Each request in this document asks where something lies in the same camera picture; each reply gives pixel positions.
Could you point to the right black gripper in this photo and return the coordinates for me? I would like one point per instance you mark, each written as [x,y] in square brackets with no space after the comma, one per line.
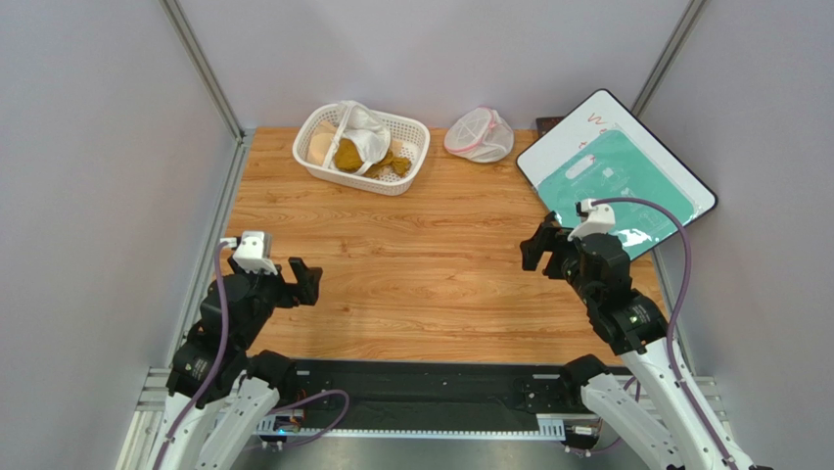
[552,248]

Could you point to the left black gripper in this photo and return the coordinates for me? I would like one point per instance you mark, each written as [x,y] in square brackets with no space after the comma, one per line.
[307,277]

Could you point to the white mesh laundry bag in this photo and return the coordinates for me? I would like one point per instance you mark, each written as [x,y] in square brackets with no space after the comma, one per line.
[481,136]

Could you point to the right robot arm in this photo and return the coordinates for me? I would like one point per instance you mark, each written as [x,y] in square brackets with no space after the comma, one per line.
[687,433]

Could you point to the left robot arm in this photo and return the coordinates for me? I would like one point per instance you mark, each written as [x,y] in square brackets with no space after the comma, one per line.
[216,391]

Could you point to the peach bra pad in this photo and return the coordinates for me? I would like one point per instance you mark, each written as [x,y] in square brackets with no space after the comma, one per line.
[320,142]

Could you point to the white bra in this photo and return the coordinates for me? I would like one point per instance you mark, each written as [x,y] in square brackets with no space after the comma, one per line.
[362,127]

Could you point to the teal instruction sheet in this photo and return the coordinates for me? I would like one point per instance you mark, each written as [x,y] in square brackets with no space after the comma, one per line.
[613,166]

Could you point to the dark brown object behind board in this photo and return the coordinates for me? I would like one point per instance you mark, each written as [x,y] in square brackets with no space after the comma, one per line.
[544,124]

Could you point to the mustard brown cloth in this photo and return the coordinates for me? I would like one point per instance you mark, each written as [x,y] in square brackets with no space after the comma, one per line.
[347,159]

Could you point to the white plastic basket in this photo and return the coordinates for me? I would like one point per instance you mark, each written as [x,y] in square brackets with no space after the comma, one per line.
[413,134]

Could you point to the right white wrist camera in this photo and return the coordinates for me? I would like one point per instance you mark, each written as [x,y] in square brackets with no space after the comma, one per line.
[595,218]

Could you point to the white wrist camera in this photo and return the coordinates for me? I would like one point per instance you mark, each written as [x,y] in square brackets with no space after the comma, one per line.
[252,253]
[595,218]

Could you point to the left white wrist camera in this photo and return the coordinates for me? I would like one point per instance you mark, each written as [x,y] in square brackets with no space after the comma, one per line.
[252,253]

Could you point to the white board black frame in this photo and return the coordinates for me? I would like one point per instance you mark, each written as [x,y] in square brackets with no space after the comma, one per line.
[598,113]

